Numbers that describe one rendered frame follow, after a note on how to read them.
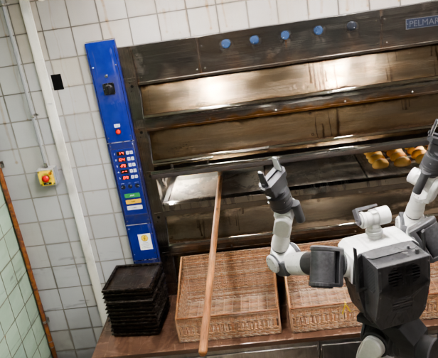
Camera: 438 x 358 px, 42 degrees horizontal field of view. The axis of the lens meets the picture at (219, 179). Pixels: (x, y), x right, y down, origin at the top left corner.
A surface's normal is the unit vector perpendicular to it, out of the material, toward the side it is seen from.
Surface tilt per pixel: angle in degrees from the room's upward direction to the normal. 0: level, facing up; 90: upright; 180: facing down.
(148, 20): 90
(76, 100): 90
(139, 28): 90
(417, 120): 70
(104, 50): 90
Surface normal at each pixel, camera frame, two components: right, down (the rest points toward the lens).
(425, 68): -0.09, 0.01
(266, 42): -0.04, 0.35
